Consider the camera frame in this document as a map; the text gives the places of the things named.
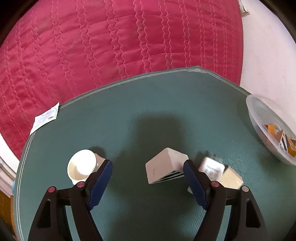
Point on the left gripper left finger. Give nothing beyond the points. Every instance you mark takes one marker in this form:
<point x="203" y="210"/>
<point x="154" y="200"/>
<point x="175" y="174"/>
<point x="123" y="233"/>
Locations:
<point x="50" y="221"/>

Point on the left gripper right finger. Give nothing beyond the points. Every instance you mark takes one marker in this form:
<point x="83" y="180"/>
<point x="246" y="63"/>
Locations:
<point x="245" y="222"/>

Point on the natural wooden cube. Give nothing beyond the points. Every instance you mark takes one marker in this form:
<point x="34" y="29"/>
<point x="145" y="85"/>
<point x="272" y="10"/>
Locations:
<point x="231" y="179"/>

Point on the white power adapter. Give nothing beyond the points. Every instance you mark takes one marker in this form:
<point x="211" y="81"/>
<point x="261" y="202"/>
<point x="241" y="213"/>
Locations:
<point x="211" y="166"/>

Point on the white ceramic cup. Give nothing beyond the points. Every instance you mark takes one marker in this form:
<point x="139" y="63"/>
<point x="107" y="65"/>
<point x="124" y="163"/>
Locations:
<point x="81" y="165"/>

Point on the orange wooden block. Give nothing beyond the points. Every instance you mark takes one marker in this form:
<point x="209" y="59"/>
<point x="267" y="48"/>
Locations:
<point x="291" y="147"/>

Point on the striped white triangular block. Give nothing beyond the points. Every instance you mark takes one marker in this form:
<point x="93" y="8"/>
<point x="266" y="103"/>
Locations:
<point x="166" y="165"/>

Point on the orange wooden cube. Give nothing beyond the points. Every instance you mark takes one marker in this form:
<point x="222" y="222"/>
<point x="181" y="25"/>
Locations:
<point x="271" y="129"/>

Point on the white curtain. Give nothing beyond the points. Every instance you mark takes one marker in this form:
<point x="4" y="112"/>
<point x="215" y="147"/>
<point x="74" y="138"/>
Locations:
<point x="7" y="178"/>

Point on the white saucer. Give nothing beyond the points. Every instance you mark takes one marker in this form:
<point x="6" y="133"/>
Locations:
<point x="99" y="159"/>

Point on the clear plastic bowl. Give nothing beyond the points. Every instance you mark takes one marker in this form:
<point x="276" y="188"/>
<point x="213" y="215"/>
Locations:
<point x="261" y="114"/>

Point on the white paper slip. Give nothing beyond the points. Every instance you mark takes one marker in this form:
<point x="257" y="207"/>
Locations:
<point x="45" y="118"/>

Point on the green table mat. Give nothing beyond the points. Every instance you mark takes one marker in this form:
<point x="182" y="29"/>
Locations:
<point x="189" y="110"/>

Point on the red quilted bedspread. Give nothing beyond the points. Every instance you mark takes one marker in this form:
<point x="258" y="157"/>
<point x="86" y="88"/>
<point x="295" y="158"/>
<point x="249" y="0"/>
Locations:
<point x="61" y="49"/>

